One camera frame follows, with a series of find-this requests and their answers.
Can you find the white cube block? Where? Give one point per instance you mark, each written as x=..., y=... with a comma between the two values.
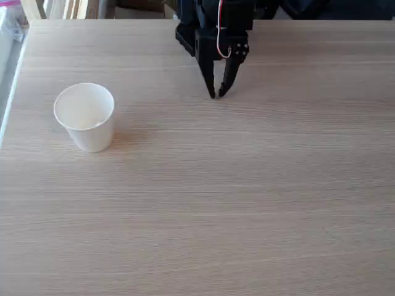
x=98, y=123

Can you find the brown cardboard box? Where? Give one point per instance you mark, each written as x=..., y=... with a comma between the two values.
x=139, y=12

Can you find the light wooden slats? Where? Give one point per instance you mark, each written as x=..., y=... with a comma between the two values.
x=68, y=9

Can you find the white paper cup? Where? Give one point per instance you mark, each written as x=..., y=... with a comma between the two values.
x=86, y=135

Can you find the clear plastic bag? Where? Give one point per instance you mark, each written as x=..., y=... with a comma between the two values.
x=10, y=21

